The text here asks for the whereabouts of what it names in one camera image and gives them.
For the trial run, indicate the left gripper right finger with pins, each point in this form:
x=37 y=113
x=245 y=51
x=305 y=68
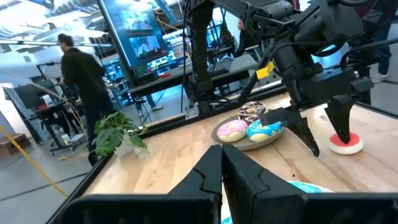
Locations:
x=280 y=208

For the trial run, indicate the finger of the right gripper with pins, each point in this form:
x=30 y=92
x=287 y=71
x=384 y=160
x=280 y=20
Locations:
x=340 y=118
x=286 y=118

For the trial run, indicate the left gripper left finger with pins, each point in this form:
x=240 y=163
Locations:
x=140 y=208

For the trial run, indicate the small red donut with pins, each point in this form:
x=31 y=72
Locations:
x=354 y=149

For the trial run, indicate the chocolate drizzled donut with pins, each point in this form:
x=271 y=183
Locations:
x=244 y=117

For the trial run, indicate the large pink frosted donut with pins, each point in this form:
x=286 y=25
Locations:
x=239 y=133

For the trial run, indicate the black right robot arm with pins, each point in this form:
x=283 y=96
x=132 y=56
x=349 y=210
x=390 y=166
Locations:
x=200 y=62

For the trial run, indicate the grey round plate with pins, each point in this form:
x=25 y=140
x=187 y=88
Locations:
x=245 y=144

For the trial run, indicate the white round plate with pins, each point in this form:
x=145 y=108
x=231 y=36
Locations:
x=327 y=190

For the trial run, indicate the person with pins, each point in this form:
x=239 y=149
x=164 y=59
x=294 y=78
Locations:
x=81 y=74
x=245 y=43
x=384 y=53

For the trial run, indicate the green potted plant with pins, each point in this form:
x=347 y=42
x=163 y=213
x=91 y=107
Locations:
x=115 y=130

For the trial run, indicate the black keyboard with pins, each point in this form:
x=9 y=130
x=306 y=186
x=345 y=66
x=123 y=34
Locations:
x=219 y=67

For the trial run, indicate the grey desk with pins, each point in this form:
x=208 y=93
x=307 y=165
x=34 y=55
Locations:
x=174 y=77

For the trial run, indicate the small red object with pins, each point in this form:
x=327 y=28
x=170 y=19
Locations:
x=165 y=75

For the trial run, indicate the brown wooden box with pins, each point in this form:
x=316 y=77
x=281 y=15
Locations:
x=12 y=144

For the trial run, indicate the black equipment cart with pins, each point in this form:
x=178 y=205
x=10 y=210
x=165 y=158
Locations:
x=25 y=96

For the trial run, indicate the large desk monitor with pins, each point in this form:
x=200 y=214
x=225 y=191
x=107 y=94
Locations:
x=140 y=34

